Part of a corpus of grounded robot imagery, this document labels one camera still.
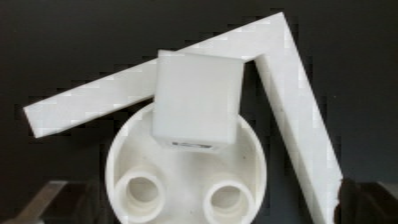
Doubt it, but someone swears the white stool leg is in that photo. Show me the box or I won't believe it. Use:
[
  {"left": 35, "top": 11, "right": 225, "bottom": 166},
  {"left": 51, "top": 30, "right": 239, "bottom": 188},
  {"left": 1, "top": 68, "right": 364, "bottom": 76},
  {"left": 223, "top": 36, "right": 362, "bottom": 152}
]
[{"left": 152, "top": 50, "right": 245, "bottom": 153}]

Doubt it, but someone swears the white round stool seat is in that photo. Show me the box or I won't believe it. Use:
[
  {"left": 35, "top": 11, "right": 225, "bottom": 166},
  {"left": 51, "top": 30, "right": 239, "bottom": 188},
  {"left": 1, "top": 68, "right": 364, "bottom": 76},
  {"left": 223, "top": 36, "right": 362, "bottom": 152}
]
[{"left": 104, "top": 107, "right": 266, "bottom": 224}]

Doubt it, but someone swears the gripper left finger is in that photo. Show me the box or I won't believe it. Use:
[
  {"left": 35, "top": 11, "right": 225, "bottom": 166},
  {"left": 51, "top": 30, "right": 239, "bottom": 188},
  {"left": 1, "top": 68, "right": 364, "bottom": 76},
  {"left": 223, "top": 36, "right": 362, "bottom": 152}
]
[{"left": 5, "top": 180, "right": 106, "bottom": 224}]

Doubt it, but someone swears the white U-shaped fence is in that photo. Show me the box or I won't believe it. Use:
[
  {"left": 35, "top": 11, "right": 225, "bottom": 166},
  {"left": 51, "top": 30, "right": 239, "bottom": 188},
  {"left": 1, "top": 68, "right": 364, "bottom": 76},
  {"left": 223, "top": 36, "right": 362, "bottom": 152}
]
[{"left": 24, "top": 13, "right": 342, "bottom": 224}]

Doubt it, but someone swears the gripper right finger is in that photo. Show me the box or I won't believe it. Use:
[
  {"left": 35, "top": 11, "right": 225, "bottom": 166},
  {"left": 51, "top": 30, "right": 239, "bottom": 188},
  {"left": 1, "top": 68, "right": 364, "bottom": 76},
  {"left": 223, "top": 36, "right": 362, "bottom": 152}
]
[{"left": 334, "top": 178, "right": 398, "bottom": 224}]

